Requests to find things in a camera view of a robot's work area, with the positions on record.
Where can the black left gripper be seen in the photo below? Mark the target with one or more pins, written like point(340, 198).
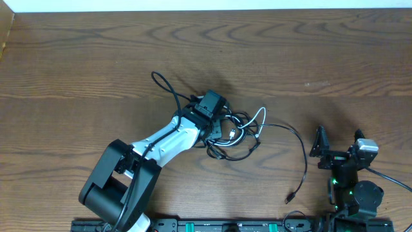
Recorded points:
point(219, 134)

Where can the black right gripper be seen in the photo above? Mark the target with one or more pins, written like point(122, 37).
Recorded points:
point(334, 157)

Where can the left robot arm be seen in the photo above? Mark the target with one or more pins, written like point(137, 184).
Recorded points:
point(120, 185)

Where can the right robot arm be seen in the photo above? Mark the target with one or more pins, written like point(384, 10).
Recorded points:
point(355, 201)

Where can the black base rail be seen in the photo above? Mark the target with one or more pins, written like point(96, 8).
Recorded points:
point(290, 223)

